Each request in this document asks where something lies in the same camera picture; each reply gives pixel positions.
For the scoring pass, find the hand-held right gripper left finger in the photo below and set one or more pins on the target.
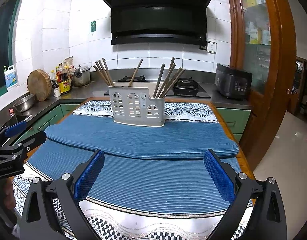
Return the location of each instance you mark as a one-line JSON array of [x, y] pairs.
[[89, 177]]

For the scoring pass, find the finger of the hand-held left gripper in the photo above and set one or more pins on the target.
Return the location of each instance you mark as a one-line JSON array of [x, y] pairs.
[[16, 128], [36, 140]]

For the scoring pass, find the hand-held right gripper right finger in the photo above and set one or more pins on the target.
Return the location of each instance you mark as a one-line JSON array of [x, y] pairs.
[[218, 177]]

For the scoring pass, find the white plastic utensil holder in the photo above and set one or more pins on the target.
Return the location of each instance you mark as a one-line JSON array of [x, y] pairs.
[[128, 120]]

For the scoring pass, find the bunch of wooden chopsticks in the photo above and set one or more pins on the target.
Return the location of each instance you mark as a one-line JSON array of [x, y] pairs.
[[107, 76]]

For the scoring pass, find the brown wooden chopstick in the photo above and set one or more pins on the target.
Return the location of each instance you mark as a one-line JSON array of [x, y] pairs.
[[136, 72]]

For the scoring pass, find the person's left hand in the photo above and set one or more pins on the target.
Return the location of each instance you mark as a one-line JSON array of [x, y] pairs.
[[9, 197]]

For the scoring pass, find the steel kitchen sink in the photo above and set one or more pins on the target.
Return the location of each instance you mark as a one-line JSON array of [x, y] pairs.
[[18, 120]]

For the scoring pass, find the steel bowl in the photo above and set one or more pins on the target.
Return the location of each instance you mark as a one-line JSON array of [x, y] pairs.
[[23, 103]]

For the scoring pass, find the white detergent jug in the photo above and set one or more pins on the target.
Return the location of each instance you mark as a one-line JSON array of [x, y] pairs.
[[11, 80]]

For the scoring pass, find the round wooden cutting board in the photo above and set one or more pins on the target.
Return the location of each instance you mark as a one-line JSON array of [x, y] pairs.
[[38, 85]]

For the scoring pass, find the folded blue patterned cloth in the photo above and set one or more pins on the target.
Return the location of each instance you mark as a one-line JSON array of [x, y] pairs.
[[181, 137]]

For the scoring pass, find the cluster of condiment bottles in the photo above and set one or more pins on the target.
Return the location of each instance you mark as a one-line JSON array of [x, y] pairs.
[[65, 86]]

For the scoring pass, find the long blue patterned cloth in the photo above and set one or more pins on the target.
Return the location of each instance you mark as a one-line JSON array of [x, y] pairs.
[[156, 180]]

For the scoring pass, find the steel pot with lid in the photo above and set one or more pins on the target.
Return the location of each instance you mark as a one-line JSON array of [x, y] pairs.
[[82, 78]]

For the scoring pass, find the green framed window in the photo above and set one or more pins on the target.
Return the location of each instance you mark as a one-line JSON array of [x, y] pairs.
[[3, 42]]

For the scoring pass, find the black gas cooktop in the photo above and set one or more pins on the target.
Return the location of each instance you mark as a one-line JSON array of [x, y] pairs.
[[186, 87]]

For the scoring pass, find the black rice cooker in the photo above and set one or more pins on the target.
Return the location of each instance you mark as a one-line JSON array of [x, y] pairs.
[[233, 82]]

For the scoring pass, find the black range hood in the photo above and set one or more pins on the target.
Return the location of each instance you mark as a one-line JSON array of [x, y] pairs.
[[158, 15]]

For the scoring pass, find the green wall hook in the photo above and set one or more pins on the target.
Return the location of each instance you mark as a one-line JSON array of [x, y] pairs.
[[93, 26]]

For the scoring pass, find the white wall socket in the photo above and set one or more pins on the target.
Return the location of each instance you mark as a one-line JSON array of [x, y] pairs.
[[211, 47]]

